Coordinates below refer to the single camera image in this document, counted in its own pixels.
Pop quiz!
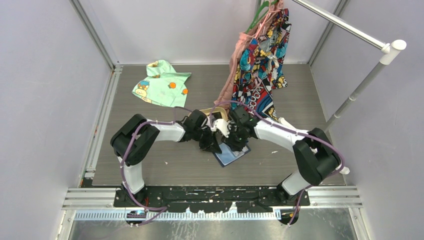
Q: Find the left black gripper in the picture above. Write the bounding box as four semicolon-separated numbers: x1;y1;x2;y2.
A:
192;126;222;154

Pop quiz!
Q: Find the navy blue card holder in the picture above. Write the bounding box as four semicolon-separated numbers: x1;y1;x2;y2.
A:
213;143;251;167

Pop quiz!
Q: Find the beige oval tray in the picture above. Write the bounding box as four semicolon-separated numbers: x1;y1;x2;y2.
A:
187;107;229;124

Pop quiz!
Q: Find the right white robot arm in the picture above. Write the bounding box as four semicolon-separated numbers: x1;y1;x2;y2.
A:
222;106;342;206

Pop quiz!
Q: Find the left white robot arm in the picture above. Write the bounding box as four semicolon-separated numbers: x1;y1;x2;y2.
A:
110;109;222;209

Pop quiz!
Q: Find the pink hanging garment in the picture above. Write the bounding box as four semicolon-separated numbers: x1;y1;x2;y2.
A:
213;0;284;104

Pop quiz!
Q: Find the green cartoon child shirt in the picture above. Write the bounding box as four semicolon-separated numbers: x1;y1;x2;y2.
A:
132;59;192;108

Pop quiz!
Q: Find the colourful comic print garment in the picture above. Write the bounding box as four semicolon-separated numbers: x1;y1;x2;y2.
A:
230;8;292;122

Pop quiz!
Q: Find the green clothes hanger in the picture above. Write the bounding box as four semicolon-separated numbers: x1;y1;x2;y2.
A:
244;0;278;34

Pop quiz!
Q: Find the white clothes rack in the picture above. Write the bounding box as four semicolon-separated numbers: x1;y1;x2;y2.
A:
278;0;408;175

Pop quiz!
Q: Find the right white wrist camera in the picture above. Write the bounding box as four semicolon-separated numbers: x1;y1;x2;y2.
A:
210;118;230;138

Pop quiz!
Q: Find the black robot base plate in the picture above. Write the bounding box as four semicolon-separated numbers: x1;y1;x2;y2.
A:
134;185;310;214

